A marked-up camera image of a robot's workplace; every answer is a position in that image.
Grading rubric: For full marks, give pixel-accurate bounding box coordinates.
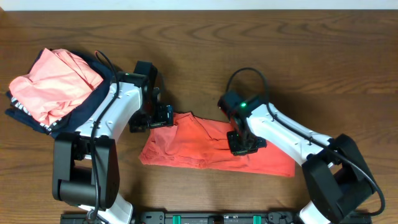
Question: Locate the red-orange soccer t-shirt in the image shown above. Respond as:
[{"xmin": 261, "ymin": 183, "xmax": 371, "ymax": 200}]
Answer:
[{"xmin": 139, "ymin": 113, "xmax": 295, "ymax": 177}]

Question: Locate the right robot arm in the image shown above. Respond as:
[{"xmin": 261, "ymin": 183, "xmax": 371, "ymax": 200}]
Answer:
[{"xmin": 218, "ymin": 91, "xmax": 380, "ymax": 223}]

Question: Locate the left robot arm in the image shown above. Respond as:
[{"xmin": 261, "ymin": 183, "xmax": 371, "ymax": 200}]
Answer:
[{"xmin": 52, "ymin": 72, "xmax": 172, "ymax": 223}]

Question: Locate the folded navy garment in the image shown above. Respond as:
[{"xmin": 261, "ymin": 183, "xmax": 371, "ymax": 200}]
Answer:
[{"xmin": 4, "ymin": 49, "xmax": 120, "ymax": 139}]

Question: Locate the black white patterned garment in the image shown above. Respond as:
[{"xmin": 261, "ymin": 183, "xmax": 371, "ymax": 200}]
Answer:
[{"xmin": 6, "ymin": 96, "xmax": 70, "ymax": 134}]

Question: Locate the folded pink shirt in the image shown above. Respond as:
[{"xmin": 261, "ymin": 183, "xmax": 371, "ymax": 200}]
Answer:
[{"xmin": 9, "ymin": 49, "xmax": 103, "ymax": 125}]

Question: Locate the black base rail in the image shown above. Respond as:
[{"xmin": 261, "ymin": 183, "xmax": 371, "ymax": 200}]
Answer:
[{"xmin": 60, "ymin": 212, "xmax": 373, "ymax": 224}]

